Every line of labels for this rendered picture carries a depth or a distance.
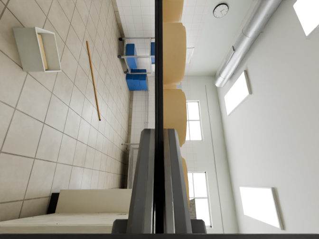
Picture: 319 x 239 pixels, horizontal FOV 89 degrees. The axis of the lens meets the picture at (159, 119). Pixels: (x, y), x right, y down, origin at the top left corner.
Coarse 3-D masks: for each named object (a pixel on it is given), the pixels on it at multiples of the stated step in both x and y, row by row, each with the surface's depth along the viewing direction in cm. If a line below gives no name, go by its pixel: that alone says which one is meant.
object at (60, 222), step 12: (36, 216) 116; (48, 216) 115; (60, 216) 115; (72, 216) 114; (84, 216) 114; (96, 216) 113; (108, 216) 113; (120, 216) 113; (0, 228) 79; (12, 228) 79; (24, 228) 79; (36, 228) 79; (48, 228) 79; (60, 228) 78; (72, 228) 78; (84, 228) 78; (96, 228) 78; (108, 228) 78
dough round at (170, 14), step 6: (168, 0) 13; (174, 0) 13; (180, 0) 13; (168, 6) 13; (174, 6) 13; (180, 6) 13; (168, 12) 14; (174, 12) 14; (180, 12) 14; (168, 18) 14; (174, 18) 14; (180, 18) 15
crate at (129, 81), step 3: (132, 69) 496; (132, 72) 492; (126, 75) 487; (129, 75) 487; (132, 75) 488; (126, 78) 483; (129, 78) 483; (126, 81) 490; (129, 81) 490; (132, 81) 491; (129, 84) 506; (132, 84) 506; (129, 87) 520; (132, 87) 520; (129, 90) 535; (132, 90) 535
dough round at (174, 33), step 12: (168, 24) 12; (180, 24) 12; (168, 36) 12; (180, 36) 12; (168, 48) 12; (180, 48) 12; (168, 60) 12; (180, 60) 12; (168, 72) 13; (180, 72) 13
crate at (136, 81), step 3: (135, 69) 496; (138, 69) 496; (135, 72) 492; (138, 72) 492; (135, 75) 488; (138, 75) 487; (132, 78) 484; (135, 78) 484; (138, 78) 484; (135, 81) 489; (138, 81) 489; (135, 84) 505; (138, 84) 505; (135, 87) 521; (138, 87) 521; (135, 90) 537; (138, 90) 537
